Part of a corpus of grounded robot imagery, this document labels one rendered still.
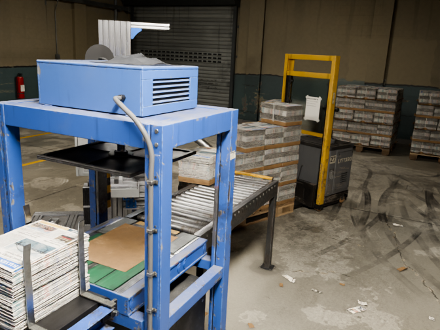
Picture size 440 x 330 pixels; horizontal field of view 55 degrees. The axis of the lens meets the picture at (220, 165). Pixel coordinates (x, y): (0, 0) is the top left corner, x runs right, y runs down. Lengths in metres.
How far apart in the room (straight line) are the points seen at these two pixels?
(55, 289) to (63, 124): 0.67
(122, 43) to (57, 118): 1.79
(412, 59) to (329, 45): 1.87
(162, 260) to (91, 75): 0.83
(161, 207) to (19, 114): 0.81
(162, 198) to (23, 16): 9.45
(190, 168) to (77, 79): 1.63
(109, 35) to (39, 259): 2.29
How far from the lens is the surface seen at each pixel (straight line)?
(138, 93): 1.77
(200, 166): 3.34
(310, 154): 5.47
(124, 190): 3.49
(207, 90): 11.94
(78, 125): 1.85
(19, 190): 2.31
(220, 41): 11.74
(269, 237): 3.76
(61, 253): 1.81
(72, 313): 1.86
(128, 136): 1.68
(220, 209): 2.24
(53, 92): 2.10
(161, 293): 1.84
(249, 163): 4.48
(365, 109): 9.01
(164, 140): 1.60
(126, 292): 1.97
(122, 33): 3.63
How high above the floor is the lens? 1.82
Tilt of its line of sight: 15 degrees down
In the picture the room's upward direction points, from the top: 3 degrees clockwise
